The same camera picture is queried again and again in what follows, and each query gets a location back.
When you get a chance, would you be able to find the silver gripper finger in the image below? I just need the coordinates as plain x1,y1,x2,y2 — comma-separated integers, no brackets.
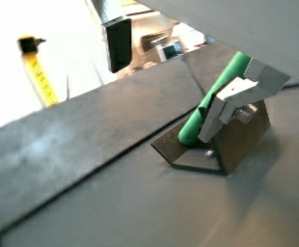
199,59,290,143

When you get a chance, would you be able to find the yellow tape measure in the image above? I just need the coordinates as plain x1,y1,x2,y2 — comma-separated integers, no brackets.
18,36,59,107

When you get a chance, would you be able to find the green oval cylinder peg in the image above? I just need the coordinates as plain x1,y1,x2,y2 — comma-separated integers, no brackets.
177,51,253,148

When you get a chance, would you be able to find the black curved fixture stand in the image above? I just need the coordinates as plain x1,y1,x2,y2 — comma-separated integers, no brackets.
153,101,271,175

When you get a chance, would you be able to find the black monitor in background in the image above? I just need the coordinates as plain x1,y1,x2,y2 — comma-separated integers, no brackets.
103,16,131,73

